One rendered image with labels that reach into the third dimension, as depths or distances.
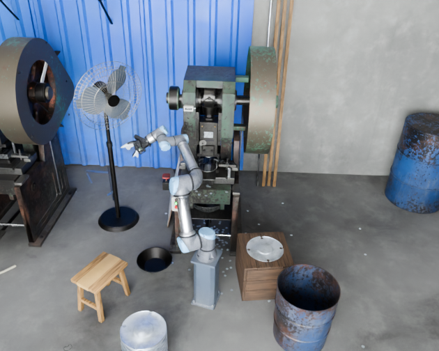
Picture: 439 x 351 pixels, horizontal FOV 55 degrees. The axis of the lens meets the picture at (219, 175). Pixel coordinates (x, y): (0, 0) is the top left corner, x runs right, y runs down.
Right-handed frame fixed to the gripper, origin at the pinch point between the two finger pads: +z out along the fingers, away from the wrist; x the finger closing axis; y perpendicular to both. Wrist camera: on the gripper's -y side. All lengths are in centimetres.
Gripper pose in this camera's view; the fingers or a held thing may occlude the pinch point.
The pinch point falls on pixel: (126, 152)
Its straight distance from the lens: 322.6
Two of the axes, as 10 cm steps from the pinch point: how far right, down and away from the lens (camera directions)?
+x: 4.0, 4.2, 8.2
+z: -8.5, 5.1, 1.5
